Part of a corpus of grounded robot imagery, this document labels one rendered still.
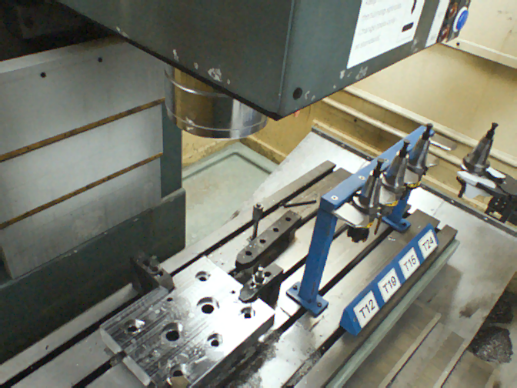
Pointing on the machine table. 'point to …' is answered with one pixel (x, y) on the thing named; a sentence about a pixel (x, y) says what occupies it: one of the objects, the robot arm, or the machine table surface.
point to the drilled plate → (233, 323)
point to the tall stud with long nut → (256, 218)
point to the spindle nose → (208, 108)
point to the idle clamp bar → (267, 242)
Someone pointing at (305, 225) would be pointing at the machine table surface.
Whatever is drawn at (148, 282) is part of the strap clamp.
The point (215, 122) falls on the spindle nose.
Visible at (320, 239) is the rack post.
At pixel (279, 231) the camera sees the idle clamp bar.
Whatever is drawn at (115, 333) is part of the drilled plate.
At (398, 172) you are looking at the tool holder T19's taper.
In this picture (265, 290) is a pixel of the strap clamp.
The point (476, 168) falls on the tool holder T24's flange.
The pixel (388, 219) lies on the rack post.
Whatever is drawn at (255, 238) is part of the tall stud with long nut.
